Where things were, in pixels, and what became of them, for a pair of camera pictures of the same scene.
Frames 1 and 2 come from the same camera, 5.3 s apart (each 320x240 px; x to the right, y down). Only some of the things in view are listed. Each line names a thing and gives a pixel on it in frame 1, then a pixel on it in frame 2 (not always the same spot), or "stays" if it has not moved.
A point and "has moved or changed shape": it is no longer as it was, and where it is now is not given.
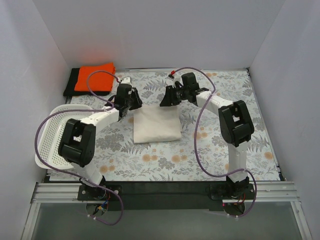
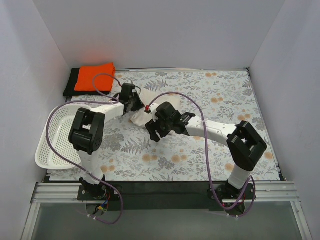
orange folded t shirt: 98,81 stays
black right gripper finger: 173,96 -> 152,127
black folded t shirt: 70,90 stays
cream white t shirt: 152,123 has moved or changed shape
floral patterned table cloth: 183,125 stays
